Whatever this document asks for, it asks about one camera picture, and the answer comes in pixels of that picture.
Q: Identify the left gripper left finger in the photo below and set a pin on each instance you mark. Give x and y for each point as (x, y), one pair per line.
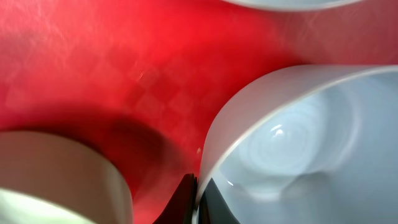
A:
(179, 209)

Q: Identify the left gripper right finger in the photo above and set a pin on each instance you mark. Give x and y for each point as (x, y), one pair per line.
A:
(213, 208)

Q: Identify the green bowl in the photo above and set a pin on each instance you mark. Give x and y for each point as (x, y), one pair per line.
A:
(51, 179)

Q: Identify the light blue bowl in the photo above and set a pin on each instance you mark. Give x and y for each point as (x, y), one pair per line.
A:
(308, 144)

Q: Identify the red plastic tray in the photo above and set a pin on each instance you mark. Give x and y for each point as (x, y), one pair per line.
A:
(141, 81)

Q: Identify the large light blue plate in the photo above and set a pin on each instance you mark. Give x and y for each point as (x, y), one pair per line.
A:
(292, 5)

